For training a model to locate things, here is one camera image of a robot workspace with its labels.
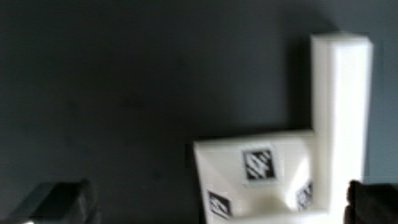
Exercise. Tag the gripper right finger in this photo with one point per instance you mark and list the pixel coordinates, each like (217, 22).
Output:
(372, 208)

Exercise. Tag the white lamp base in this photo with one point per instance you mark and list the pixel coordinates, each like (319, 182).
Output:
(255, 175)

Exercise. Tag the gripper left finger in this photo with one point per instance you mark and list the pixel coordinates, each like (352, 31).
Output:
(61, 203)

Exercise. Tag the white U-shaped fence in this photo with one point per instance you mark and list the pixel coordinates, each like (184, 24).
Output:
(342, 60)

